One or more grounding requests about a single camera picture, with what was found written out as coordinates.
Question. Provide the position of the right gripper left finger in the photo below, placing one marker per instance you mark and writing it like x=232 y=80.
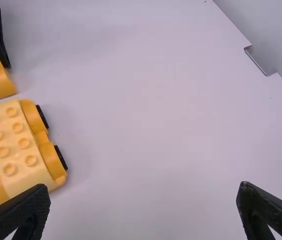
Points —
x=13 y=217

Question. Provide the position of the yellow toy car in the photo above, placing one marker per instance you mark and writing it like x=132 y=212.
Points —
x=11 y=140

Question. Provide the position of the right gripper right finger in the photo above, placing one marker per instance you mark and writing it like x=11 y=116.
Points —
x=268 y=217

